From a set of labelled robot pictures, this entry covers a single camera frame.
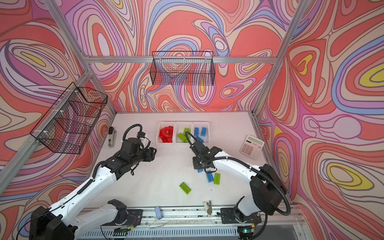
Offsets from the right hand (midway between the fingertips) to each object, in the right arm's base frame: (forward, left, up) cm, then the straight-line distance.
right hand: (201, 166), depth 85 cm
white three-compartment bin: (+23, +18, +2) cm, 29 cm away
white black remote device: (+26, +60, -1) cm, 66 cm away
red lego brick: (+21, +22, -3) cm, 31 cm away
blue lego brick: (+25, -3, 0) cm, 26 cm away
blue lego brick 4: (-4, -5, -5) cm, 8 cm away
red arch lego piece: (+26, +25, 0) cm, 36 cm away
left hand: (+6, +25, +10) cm, 28 cm away
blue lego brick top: (+29, +2, -4) cm, 29 cm away
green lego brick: (+30, +8, -3) cm, 31 cm away
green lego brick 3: (-11, +10, -4) cm, 15 cm away
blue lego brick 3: (-4, +1, +2) cm, 4 cm away
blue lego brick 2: (+20, +1, -1) cm, 21 cm away
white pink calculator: (+14, -35, -4) cm, 38 cm away
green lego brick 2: (+23, +11, -3) cm, 25 cm away
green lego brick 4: (-5, -9, -6) cm, 12 cm away
